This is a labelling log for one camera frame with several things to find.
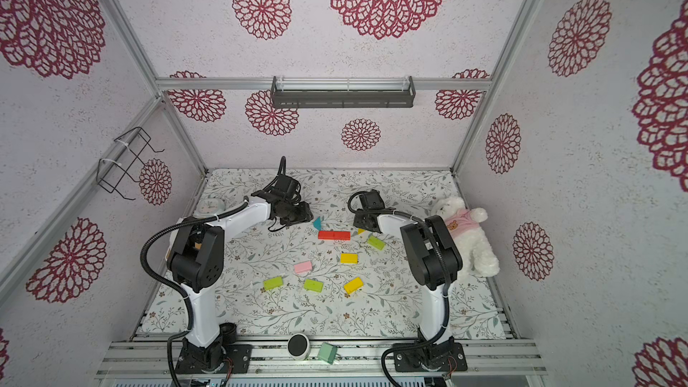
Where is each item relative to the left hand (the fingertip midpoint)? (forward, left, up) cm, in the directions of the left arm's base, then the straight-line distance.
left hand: (308, 217), depth 97 cm
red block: (-4, -8, -6) cm, 10 cm away
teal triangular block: (0, -3, -5) cm, 5 cm away
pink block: (-16, +1, -7) cm, 17 cm away
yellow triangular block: (-3, -19, -3) cm, 20 cm away
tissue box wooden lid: (-15, +45, +1) cm, 47 cm away
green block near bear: (-7, -24, -6) cm, 26 cm away
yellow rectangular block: (-13, -15, -6) cm, 21 cm away
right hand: (+4, -19, -4) cm, 19 cm away
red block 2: (-5, -13, -5) cm, 15 cm away
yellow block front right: (-23, -16, -6) cm, 28 cm away
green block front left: (-22, +10, -6) cm, 25 cm away
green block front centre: (-23, -3, -5) cm, 24 cm away
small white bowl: (+9, +40, -4) cm, 41 cm away
